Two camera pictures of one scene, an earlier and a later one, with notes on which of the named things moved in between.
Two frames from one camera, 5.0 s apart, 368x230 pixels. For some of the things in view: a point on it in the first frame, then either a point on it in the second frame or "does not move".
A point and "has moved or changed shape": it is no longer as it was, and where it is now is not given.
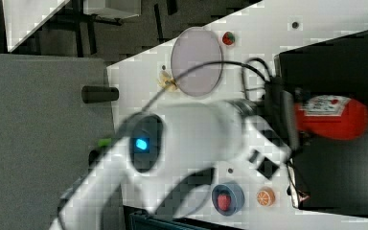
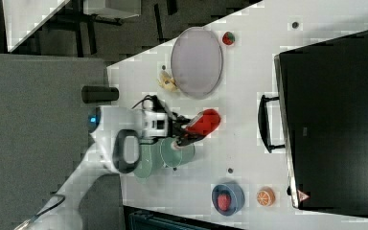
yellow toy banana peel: x=167 y=81 does not move
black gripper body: x=280 y=112 -> x=176 y=130
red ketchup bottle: x=332 y=116 has moved or changed shape
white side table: x=25 y=17 does not move
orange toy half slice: x=265 y=196 does not move
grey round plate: x=193 y=47 does not move
